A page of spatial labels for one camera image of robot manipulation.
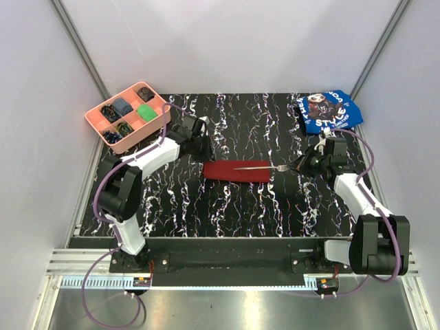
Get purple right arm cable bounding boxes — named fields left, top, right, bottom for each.
left=285, top=129, right=403, bottom=297

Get dark brown rolled sock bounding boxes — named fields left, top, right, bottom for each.
left=137, top=87, right=155, bottom=102

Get grey blue rolled sock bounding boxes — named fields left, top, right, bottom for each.
left=112, top=98, right=133, bottom=117

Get black patterned rolled sock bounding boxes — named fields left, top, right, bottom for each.
left=100, top=104, right=120, bottom=123

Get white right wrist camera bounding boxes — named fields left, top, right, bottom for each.
left=314, top=128, right=332, bottom=154

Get pink compartment organizer box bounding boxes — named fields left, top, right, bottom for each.
left=85, top=82, right=171, bottom=154

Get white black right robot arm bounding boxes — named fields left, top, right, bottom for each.
left=288, top=137, right=410, bottom=281

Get black yellow rolled sock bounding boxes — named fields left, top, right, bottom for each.
left=115, top=122, right=134, bottom=138

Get red cloth napkin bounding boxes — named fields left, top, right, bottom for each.
left=203, top=160, right=271, bottom=183

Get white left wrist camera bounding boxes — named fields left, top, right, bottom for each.
left=199, top=116, right=210, bottom=125

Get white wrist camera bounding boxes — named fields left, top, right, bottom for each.
left=199, top=116, right=210, bottom=125
left=314, top=128, right=332, bottom=154

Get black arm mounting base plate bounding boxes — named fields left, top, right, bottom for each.
left=109, top=237, right=351, bottom=289

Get green rolled sock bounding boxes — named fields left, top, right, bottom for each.
left=137, top=104, right=157, bottom=122

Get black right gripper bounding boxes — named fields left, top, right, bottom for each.
left=287, top=144, right=329, bottom=179

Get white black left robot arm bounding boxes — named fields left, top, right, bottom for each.
left=93, top=115, right=214, bottom=272

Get blue printed folded shirt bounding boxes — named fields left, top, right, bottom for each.
left=297, top=90, right=364, bottom=134

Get silver metal fork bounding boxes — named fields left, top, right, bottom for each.
left=234, top=165, right=289, bottom=172

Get dark blue rolled sock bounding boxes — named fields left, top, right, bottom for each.
left=102, top=131, right=122, bottom=144

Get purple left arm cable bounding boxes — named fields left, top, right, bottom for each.
left=80, top=102, right=188, bottom=327

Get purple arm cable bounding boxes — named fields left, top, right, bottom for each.
left=80, top=102, right=188, bottom=327
left=285, top=129, right=403, bottom=297

